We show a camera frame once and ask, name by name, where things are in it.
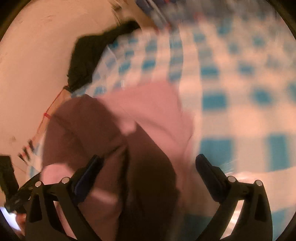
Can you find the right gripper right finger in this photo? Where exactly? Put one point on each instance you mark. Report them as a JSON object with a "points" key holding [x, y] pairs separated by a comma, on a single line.
{"points": [[254, 222]]}

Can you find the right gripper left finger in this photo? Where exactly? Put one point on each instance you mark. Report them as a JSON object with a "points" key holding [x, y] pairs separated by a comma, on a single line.
{"points": [[42, 221]]}

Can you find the pink and brown jacket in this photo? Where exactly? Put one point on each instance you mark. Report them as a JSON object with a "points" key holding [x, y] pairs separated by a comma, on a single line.
{"points": [[148, 188]]}

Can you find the blue white checkered plastic sheet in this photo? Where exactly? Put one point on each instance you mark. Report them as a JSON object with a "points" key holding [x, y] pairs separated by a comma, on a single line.
{"points": [[237, 78]]}

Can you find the black garment on bed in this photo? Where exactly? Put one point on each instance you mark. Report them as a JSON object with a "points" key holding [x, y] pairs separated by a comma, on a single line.
{"points": [[87, 52]]}

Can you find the whale pattern curtain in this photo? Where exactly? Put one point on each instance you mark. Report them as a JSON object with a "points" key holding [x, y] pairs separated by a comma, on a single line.
{"points": [[172, 13]]}

